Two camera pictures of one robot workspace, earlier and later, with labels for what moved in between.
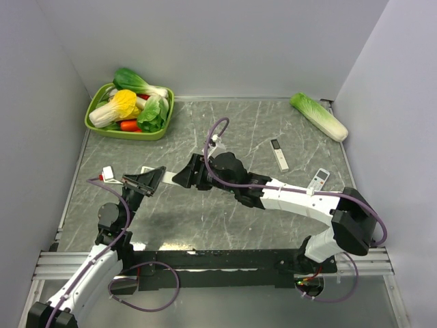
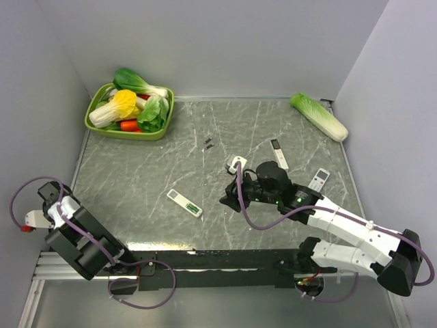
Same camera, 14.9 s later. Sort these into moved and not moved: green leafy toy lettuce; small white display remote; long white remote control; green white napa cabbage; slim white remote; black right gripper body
Moved: long white remote control; black right gripper body
Not moved: slim white remote; green leafy toy lettuce; small white display remote; green white napa cabbage
